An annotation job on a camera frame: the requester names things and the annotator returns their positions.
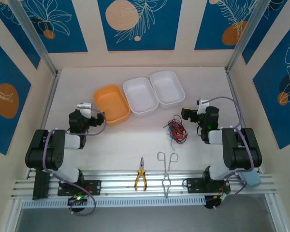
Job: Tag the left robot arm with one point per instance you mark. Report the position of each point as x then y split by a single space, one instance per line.
55 149

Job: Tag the orange plastic bin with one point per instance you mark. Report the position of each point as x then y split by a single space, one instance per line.
111 104

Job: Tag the white plastic bin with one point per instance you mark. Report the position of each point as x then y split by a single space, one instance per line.
166 88
140 96

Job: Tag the metal tongs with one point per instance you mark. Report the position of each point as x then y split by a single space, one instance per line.
166 174

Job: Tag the pale blue object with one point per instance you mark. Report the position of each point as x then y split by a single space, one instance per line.
251 180

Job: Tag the electronics board with green light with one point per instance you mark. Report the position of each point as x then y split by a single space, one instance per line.
77 199
220 199

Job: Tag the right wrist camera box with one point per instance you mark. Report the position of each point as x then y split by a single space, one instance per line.
203 102

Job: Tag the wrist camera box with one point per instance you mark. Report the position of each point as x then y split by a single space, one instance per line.
203 102
84 105

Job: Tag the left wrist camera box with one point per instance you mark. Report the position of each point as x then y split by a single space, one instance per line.
84 105

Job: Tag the aluminium side rail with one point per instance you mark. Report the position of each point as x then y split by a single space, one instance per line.
50 96
230 82

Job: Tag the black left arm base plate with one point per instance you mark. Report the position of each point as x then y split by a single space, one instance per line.
94 187

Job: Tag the aluminium rail frame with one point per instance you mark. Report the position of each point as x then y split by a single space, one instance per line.
120 183

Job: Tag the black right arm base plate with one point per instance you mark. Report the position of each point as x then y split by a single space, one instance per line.
193 186

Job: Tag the black bracket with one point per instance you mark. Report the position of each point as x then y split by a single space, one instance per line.
39 188

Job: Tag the aluminium corner post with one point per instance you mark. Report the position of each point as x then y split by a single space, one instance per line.
246 33
33 36

